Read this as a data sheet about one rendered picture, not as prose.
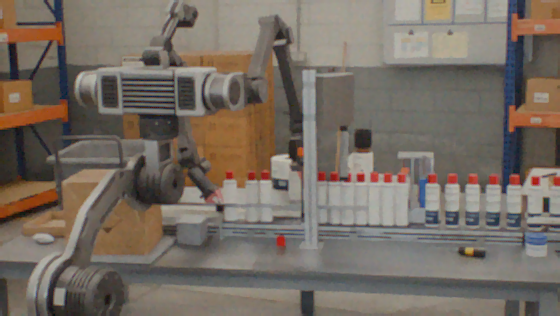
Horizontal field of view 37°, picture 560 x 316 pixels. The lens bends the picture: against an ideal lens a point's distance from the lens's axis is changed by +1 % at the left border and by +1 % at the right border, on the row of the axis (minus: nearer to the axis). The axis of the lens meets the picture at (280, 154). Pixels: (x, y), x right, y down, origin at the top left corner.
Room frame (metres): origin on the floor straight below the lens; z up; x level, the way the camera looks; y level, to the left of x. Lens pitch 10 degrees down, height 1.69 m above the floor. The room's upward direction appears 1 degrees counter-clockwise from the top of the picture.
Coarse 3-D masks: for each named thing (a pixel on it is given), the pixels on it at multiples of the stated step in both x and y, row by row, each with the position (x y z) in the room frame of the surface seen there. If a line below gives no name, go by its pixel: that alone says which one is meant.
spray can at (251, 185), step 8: (248, 176) 3.20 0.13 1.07; (248, 184) 3.19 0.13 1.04; (256, 184) 3.19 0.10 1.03; (248, 192) 3.19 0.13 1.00; (256, 192) 3.19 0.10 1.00; (248, 200) 3.19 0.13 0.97; (256, 200) 3.19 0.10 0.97; (248, 208) 3.19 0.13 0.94; (256, 208) 3.19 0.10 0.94; (248, 216) 3.19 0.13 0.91; (256, 216) 3.19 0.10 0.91
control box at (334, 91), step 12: (336, 72) 3.13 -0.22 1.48; (324, 84) 2.98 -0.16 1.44; (336, 84) 3.02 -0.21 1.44; (348, 84) 3.07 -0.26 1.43; (324, 96) 2.98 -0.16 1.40; (336, 96) 3.02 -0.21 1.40; (348, 96) 3.07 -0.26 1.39; (324, 108) 2.98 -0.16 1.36; (336, 108) 3.02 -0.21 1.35; (348, 108) 3.07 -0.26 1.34; (324, 120) 2.98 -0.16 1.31; (336, 120) 3.02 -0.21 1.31; (348, 120) 3.07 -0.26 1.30
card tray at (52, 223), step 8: (40, 216) 3.41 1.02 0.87; (48, 216) 3.48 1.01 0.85; (56, 216) 3.51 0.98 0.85; (32, 224) 3.34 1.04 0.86; (40, 224) 3.41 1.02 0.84; (48, 224) 3.42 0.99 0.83; (56, 224) 3.41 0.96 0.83; (24, 232) 3.26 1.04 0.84; (32, 232) 3.25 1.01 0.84; (40, 232) 3.25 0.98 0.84; (48, 232) 3.24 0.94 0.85; (56, 232) 3.23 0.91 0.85; (64, 232) 3.23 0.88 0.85
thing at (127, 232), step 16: (80, 176) 2.99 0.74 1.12; (96, 176) 2.98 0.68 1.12; (64, 192) 2.90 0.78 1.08; (80, 192) 2.89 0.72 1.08; (64, 208) 2.90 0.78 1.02; (128, 208) 2.88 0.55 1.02; (160, 208) 3.09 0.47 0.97; (64, 224) 2.90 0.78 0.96; (112, 224) 2.88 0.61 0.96; (128, 224) 2.88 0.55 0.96; (144, 224) 2.87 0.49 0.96; (160, 224) 3.08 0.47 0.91; (112, 240) 2.88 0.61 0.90; (128, 240) 2.88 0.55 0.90; (144, 240) 2.87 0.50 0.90
